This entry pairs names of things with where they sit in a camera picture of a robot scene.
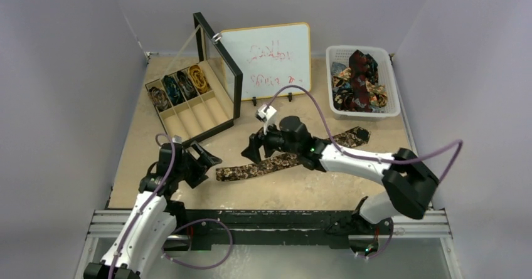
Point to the grey patterned rolled tie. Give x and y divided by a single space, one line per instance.
159 99

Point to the yellow rolled tie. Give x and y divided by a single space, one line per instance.
198 79

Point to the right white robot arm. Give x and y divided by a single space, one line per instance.
409 184

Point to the dark red tie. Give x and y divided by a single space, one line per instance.
364 69

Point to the black tie storage box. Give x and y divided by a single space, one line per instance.
198 93

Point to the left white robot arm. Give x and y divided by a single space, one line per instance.
155 216

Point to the brown floral black tie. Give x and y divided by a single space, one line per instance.
351 138

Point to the white plastic basket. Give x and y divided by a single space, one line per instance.
337 57

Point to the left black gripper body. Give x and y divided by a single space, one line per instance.
190 169

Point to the small whiteboard with stand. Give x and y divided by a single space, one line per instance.
270 57

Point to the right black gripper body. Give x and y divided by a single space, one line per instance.
263 142

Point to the dark grey rolled tie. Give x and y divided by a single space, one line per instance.
186 85

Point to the blue dark rolled tie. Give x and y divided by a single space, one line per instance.
172 89

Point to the black aluminium mounting rail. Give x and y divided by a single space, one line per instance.
332 228

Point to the colourful patterned tie pile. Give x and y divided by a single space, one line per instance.
342 95

